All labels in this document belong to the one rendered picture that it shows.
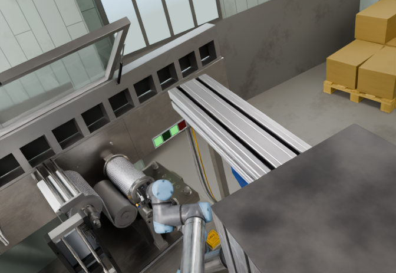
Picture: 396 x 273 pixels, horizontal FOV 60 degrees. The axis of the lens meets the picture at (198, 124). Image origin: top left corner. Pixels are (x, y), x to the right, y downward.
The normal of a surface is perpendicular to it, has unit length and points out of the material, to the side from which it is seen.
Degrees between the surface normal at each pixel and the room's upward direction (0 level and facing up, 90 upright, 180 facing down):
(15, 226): 90
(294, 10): 90
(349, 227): 0
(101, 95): 90
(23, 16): 90
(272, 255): 0
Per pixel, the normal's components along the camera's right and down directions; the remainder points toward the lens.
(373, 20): -0.79, 0.49
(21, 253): 0.64, 0.34
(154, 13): 0.46, 0.44
